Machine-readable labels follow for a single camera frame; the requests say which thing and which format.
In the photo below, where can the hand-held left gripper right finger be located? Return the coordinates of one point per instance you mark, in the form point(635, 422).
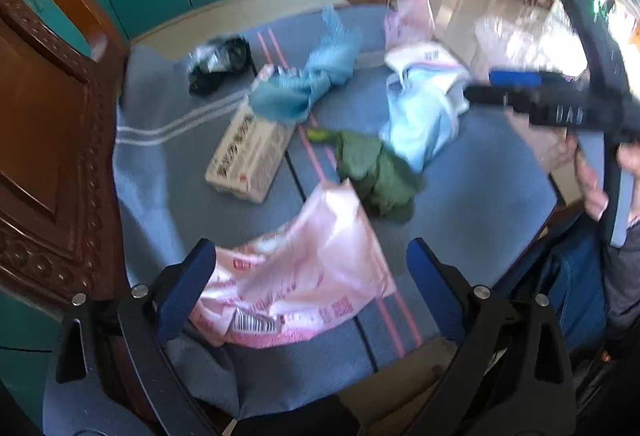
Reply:
point(435, 286)

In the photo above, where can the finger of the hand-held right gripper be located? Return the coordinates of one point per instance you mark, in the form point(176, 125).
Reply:
point(515, 77)

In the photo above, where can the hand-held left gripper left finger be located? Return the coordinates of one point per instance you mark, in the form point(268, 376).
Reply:
point(187, 291)

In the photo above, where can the white and blue plastic bag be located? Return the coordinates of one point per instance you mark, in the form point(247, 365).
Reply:
point(420, 121)

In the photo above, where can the small pink plastic bag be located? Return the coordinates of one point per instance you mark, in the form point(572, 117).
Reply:
point(410, 16)

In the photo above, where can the large pink plastic bag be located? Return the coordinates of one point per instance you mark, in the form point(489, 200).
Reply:
point(310, 256)

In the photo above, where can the green cloth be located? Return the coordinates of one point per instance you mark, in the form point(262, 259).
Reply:
point(375, 171)

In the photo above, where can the printed cardboard box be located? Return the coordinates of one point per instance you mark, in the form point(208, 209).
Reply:
point(250, 151)

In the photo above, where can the light blue cloth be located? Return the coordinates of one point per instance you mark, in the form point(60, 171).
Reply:
point(300, 91)

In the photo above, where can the black plastic bag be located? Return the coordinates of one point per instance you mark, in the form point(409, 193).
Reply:
point(220, 61)

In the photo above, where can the person's right hand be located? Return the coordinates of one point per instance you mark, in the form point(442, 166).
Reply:
point(590, 188)

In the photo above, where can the blue striped towel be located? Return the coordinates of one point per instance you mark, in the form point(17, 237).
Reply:
point(450, 216)

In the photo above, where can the person's leg in jeans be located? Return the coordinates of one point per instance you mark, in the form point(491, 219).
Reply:
point(575, 291)

